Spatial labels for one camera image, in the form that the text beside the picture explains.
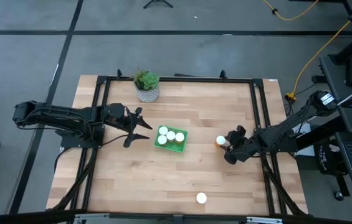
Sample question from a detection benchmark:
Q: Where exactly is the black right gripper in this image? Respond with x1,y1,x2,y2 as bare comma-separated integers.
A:
224,125,259,166

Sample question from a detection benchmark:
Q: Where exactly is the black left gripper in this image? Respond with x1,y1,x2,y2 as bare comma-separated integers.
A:
102,102,154,149

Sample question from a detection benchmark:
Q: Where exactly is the green plastic basket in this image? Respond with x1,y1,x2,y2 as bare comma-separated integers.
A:
153,124,189,154

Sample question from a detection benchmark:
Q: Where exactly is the succulent in patterned white pot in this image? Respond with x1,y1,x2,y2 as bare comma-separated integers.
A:
131,63,161,103

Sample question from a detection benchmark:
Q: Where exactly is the white paper sheet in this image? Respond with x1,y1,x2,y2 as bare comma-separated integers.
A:
291,123,316,157

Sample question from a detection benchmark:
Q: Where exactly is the black bag white print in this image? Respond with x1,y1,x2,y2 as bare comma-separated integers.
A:
313,141,350,175

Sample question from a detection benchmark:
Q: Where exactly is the black side desk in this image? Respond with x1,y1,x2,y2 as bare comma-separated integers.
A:
318,53,352,210

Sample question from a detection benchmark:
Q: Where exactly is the black tripod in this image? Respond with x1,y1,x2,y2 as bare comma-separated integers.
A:
142,0,174,10

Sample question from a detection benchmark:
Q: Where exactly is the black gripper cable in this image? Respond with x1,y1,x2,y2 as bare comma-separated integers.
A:
100,133,130,147

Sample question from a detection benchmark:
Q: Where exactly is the black aluminium table frame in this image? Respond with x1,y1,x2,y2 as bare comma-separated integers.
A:
50,68,309,218

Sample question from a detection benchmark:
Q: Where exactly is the long yellow power cable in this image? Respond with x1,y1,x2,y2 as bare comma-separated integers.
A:
284,0,352,100

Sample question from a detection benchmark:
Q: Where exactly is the yellow cable with black connector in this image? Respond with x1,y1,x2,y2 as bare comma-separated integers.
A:
262,0,320,22

